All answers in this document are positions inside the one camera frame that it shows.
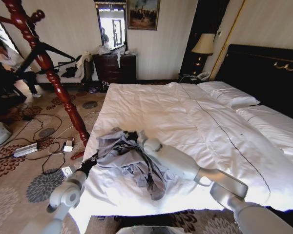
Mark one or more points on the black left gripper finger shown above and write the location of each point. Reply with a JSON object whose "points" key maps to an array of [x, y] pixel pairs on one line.
{"points": [[96, 156], [90, 160]]}

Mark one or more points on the grey garment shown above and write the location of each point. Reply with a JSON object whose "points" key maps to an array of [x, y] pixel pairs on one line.
{"points": [[131, 161]]}

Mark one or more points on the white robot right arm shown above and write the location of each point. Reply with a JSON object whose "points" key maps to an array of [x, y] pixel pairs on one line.
{"points": [[205, 175]]}

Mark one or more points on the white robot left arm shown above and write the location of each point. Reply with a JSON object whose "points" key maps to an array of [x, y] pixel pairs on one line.
{"points": [[66, 195]]}

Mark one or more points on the white bed duvet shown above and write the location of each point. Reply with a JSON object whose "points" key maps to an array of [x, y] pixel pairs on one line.
{"points": [[185, 126]]}

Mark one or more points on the white clothes heap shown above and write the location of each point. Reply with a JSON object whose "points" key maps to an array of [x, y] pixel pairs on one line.
{"points": [[83, 64]]}

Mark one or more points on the black clothes heap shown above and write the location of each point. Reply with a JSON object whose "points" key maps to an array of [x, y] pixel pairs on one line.
{"points": [[70, 72]]}

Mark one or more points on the black clothes hanger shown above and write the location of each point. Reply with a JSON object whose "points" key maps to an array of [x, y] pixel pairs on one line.
{"points": [[48, 50]]}

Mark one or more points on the white socket block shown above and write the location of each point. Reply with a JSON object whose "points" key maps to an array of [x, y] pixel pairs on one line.
{"points": [[68, 171]]}

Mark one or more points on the white power adapter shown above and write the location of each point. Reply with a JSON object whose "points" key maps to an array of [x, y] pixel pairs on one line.
{"points": [[68, 146]]}

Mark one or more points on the dark shoes on floor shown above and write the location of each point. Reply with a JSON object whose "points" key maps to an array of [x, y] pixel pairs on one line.
{"points": [[98, 88]]}

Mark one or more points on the dark wooden dresser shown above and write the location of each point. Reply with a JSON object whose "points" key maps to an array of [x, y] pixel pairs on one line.
{"points": [[114, 69]]}

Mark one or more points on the dark bedside table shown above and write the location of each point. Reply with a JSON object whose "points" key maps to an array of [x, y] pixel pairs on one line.
{"points": [[188, 78]]}

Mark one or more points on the white robot front shell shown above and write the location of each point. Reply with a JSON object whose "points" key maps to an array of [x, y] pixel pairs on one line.
{"points": [[146, 230]]}

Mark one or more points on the pale upholstered bench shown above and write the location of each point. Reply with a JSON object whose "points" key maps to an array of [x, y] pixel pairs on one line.
{"points": [[51, 79]]}

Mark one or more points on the clear plastic bags pile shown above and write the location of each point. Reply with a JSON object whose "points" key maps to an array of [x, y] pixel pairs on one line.
{"points": [[105, 50]]}

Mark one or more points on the white telephone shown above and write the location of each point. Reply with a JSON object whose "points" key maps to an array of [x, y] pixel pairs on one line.
{"points": [[203, 76]]}

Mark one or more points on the red wooden coat stand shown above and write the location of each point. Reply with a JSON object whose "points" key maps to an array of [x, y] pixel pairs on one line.
{"points": [[51, 73]]}

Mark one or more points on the white pillow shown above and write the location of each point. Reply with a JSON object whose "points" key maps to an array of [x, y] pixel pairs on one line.
{"points": [[227, 93], [276, 126]]}

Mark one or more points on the person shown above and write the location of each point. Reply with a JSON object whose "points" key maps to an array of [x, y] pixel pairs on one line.
{"points": [[19, 78]]}

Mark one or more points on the beige shade table lamp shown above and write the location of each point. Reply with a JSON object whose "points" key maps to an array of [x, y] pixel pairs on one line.
{"points": [[203, 45]]}

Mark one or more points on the framed painting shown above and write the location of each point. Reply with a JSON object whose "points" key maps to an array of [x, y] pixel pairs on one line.
{"points": [[143, 14]]}

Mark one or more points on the dark wooden headboard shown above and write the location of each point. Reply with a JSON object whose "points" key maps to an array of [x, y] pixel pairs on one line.
{"points": [[266, 73]]}

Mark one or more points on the wall mirror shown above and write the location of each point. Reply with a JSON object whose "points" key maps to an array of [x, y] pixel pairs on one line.
{"points": [[112, 24]]}

